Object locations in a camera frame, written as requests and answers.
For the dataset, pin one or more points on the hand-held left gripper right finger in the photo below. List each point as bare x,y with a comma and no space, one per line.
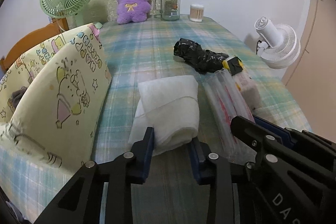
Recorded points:
198,166

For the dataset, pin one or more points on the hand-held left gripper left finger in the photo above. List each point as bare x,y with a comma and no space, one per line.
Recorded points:
148,161

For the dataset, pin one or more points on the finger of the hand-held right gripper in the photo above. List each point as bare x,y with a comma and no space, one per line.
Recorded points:
275,132
246,132

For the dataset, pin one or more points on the clear plastic packet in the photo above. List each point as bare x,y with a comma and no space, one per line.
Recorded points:
223,103

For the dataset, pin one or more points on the white cloth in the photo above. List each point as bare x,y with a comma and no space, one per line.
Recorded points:
168,108

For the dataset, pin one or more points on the yellow cartoon fabric storage box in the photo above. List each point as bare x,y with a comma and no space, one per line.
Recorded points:
65,98

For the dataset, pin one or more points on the white cartoon tissue pack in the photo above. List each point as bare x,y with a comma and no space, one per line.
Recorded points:
249,92

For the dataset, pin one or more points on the yellow black packet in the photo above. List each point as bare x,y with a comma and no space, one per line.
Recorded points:
235,64

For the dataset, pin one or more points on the white fan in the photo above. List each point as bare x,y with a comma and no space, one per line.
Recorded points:
283,45

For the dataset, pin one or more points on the beige door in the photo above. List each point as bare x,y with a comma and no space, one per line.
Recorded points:
320,56

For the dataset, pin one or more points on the black plastic bag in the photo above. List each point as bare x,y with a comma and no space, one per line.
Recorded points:
194,52

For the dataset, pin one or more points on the cotton swab container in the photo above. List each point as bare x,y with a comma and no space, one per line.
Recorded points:
197,13

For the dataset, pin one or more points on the glass jar with black lid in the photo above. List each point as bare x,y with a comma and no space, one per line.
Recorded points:
170,6

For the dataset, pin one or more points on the purple plush toy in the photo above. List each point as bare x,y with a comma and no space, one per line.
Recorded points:
132,8

